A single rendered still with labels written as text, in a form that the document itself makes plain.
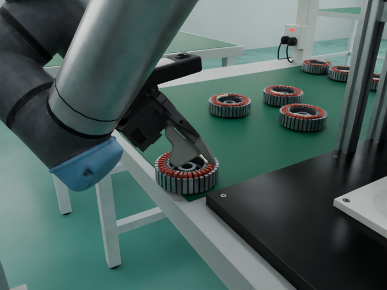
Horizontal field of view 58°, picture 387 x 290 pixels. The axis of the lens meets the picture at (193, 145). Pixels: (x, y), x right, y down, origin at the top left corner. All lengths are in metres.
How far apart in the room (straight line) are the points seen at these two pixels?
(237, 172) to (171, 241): 1.02
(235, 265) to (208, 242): 0.06
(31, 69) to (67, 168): 0.12
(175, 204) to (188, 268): 0.96
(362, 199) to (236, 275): 0.22
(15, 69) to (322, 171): 0.50
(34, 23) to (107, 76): 0.15
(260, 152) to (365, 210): 0.26
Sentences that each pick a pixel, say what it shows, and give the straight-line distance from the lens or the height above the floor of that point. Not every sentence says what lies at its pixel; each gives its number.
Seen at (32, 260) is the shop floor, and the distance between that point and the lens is 1.69.
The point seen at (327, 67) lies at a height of 0.78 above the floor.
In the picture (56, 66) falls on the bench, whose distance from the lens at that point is 1.58.
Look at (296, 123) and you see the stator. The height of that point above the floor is 0.77.
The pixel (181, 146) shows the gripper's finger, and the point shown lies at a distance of 0.52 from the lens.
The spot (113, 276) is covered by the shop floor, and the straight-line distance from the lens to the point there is 1.52.
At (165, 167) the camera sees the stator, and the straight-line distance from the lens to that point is 0.59.
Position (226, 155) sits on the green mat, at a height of 0.75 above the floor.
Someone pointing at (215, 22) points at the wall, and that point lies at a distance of 5.67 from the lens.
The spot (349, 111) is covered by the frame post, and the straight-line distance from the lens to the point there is 0.71.
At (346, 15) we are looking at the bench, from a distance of 4.22.
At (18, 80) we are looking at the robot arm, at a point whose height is 0.98.
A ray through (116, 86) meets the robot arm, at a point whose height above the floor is 0.99.
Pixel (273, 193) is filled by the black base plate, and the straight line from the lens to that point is 0.57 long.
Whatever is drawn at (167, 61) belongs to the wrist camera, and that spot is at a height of 0.96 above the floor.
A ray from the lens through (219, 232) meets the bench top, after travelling 0.51.
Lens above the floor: 1.07
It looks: 26 degrees down
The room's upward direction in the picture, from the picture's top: straight up
